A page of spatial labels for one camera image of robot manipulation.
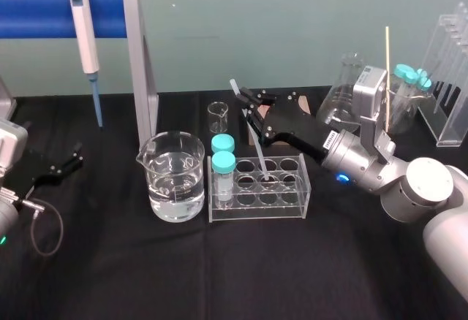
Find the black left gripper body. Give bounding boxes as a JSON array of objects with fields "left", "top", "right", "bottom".
[{"left": 15, "top": 166, "right": 62, "bottom": 204}]

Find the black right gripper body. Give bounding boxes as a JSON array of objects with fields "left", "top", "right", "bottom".
[{"left": 268, "top": 92, "right": 333, "bottom": 164}]

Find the clear stirring rod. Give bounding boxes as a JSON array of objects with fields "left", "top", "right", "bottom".
[{"left": 229, "top": 78, "right": 273, "bottom": 183}]

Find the teal capped sample tube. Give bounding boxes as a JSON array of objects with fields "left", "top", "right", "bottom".
[
  {"left": 392, "top": 64, "right": 416, "bottom": 116},
  {"left": 415, "top": 68, "right": 434, "bottom": 96},
  {"left": 211, "top": 151, "right": 237, "bottom": 208},
  {"left": 211, "top": 134, "right": 236, "bottom": 154}
]

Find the small empty glass beaker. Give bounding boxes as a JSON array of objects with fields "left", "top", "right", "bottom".
[{"left": 207, "top": 101, "right": 230, "bottom": 134}]

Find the glass conical flask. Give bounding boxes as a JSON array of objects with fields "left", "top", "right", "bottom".
[{"left": 315, "top": 52, "right": 367, "bottom": 135}]

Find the clear acrylic tube rack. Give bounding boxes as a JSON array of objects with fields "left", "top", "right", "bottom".
[{"left": 207, "top": 153, "right": 313, "bottom": 224}]

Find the grey metal box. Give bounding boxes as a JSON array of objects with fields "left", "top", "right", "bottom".
[{"left": 0, "top": 76, "right": 18, "bottom": 118}]

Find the grey stand upright panel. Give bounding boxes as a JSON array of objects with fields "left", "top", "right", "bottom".
[{"left": 122, "top": 0, "right": 159, "bottom": 148}]

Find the large glass beaker with water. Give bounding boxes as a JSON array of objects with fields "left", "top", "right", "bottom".
[{"left": 135, "top": 131, "right": 206, "bottom": 223}]

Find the glass beaker holding tubes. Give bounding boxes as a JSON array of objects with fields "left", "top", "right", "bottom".
[{"left": 386, "top": 77, "right": 434, "bottom": 135}]

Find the white pipette with blue tip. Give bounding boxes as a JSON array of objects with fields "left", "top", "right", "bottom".
[{"left": 68, "top": 0, "right": 105, "bottom": 129}]

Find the thin wooden stick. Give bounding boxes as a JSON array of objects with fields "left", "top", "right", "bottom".
[{"left": 384, "top": 26, "right": 390, "bottom": 132}]

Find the blue stand bar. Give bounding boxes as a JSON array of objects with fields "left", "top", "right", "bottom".
[{"left": 0, "top": 0, "right": 127, "bottom": 39}]

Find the black table cloth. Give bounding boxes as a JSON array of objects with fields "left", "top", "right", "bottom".
[{"left": 0, "top": 85, "right": 468, "bottom": 320}]

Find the tall clear acrylic stand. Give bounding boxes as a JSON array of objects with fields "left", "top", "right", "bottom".
[{"left": 416, "top": 1, "right": 468, "bottom": 148}]

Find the thin dark gripper cable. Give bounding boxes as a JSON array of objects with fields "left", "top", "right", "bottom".
[{"left": 20, "top": 197, "right": 65, "bottom": 258}]

